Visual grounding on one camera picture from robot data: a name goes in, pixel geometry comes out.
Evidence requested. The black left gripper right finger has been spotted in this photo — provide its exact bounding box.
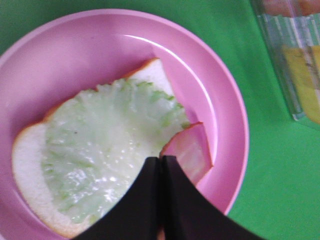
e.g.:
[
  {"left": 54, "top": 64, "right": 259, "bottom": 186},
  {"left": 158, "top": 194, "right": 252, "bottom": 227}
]
[{"left": 161, "top": 155, "right": 260, "bottom": 240}]

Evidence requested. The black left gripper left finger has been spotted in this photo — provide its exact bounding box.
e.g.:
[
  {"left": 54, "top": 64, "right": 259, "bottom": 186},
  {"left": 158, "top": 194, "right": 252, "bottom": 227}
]
[{"left": 74, "top": 157, "right": 161, "bottom": 240}]

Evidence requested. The toy bacon strip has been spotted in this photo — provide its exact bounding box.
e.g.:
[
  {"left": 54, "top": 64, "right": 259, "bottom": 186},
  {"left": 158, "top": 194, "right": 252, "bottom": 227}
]
[
  {"left": 159, "top": 122, "right": 213, "bottom": 186},
  {"left": 262, "top": 0, "right": 320, "bottom": 17}
]

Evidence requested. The toy lettuce leaf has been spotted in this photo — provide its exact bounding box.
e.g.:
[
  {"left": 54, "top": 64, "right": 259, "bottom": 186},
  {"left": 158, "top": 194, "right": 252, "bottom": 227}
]
[{"left": 41, "top": 79, "right": 190, "bottom": 224}]

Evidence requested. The toy bread slice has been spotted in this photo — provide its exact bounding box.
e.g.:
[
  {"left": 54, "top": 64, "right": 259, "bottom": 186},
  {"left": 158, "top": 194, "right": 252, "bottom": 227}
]
[{"left": 12, "top": 58, "right": 179, "bottom": 239}]

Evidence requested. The green table cloth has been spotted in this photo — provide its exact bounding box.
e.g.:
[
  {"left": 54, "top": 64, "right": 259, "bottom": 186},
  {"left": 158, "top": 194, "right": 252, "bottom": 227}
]
[{"left": 0, "top": 0, "right": 320, "bottom": 240}]

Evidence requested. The pink round plate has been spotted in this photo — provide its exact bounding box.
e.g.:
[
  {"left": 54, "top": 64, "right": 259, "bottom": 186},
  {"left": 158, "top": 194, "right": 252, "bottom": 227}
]
[{"left": 0, "top": 9, "right": 249, "bottom": 240}]

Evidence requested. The yellow toy cheese slice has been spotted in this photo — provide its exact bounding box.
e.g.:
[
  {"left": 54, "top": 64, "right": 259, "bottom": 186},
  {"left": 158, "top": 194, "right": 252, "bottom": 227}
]
[{"left": 282, "top": 45, "right": 320, "bottom": 124}]

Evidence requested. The right clear plastic tray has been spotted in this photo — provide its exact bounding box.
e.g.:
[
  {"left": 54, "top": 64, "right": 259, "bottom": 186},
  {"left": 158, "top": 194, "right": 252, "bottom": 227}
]
[{"left": 250, "top": 0, "right": 320, "bottom": 130}]

